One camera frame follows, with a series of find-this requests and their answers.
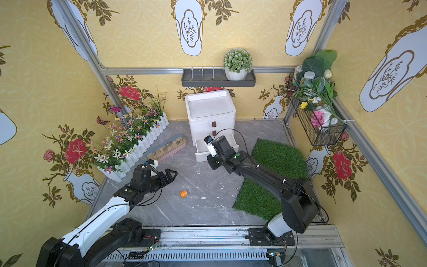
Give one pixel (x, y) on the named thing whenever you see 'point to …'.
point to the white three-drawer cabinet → (210, 113)
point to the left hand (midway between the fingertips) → (167, 174)
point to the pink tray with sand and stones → (167, 148)
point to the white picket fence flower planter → (129, 135)
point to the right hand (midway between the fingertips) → (219, 150)
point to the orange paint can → (184, 193)
